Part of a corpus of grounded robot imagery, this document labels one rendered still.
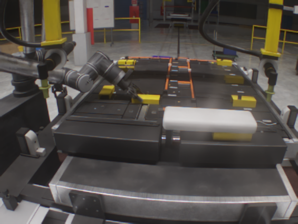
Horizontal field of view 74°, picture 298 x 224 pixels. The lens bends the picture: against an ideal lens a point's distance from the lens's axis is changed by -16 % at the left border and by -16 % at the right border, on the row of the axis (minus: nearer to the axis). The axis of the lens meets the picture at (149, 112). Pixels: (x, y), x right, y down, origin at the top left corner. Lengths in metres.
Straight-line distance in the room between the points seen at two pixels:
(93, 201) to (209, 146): 0.45
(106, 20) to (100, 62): 7.97
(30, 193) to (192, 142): 0.70
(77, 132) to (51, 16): 0.45
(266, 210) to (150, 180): 0.42
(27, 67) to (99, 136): 0.63
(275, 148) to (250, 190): 0.19
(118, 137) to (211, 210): 0.42
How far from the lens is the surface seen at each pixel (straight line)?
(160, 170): 0.88
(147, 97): 1.40
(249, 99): 1.45
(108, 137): 0.87
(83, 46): 6.32
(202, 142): 0.85
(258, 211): 0.83
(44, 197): 0.99
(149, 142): 0.84
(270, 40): 1.00
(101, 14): 9.32
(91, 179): 0.86
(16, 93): 2.06
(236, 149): 0.88
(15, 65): 1.29
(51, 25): 0.86
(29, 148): 1.24
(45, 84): 0.76
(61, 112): 1.62
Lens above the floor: 1.56
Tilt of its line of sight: 26 degrees down
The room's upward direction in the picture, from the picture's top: straight up
